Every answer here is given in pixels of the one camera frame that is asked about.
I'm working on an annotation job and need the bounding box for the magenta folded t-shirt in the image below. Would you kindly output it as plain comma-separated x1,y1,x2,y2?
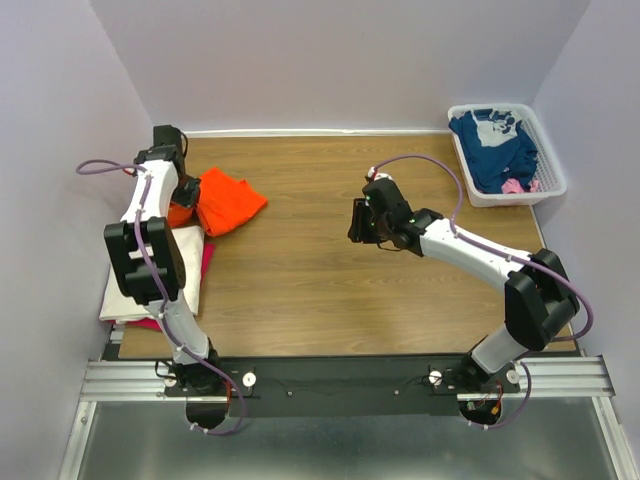
131,243,215,331

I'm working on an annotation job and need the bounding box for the white folded t-shirt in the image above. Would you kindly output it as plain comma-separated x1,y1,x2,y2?
99,226,204,324

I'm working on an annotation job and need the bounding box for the navy blue printed t-shirt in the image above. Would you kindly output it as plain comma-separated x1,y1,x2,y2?
449,108,538,194

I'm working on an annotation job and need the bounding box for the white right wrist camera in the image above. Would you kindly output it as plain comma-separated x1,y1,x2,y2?
365,167,393,182

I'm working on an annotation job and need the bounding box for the pink garment in basket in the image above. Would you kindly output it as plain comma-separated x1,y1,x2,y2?
501,178,539,194

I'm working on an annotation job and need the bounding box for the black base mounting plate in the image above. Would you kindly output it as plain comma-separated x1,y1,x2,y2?
163,354,521,427

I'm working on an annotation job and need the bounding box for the orange t-shirt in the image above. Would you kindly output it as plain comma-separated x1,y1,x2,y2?
167,168,268,237

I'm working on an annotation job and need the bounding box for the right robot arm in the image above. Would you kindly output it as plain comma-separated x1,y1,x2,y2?
347,177,580,392

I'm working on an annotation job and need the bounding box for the white plastic laundry basket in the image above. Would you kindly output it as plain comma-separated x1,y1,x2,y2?
447,103,567,207

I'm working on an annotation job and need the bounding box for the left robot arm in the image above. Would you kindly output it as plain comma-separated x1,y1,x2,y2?
104,125,223,396

